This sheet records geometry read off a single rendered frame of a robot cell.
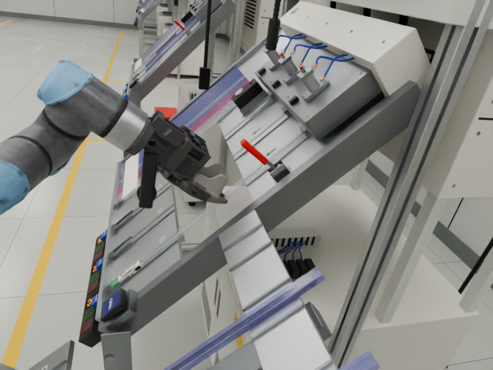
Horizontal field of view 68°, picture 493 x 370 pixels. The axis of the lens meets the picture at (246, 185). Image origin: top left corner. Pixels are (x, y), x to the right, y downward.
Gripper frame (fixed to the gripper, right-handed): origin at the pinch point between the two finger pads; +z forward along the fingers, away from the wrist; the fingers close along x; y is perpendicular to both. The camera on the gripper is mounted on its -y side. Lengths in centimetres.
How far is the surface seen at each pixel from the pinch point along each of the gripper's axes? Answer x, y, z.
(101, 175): 182, -103, 18
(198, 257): -9.9, -7.7, -0.5
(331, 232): 29, 1, 57
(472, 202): 84, 52, 176
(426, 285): 2, 11, 72
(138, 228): 14.3, -23.2, -2.8
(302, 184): -9.9, 14.4, 4.6
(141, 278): -3.4, -22.0, -2.6
